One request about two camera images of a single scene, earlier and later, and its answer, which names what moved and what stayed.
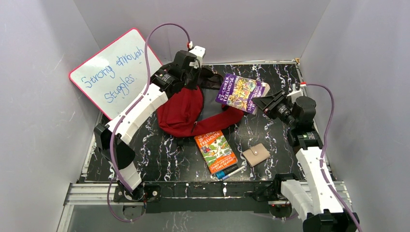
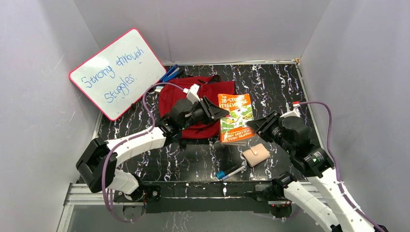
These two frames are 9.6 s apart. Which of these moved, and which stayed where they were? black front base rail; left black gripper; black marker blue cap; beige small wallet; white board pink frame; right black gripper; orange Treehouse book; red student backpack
Moved: right black gripper; left black gripper; orange Treehouse book; red student backpack
Stayed: white board pink frame; beige small wallet; black marker blue cap; black front base rail
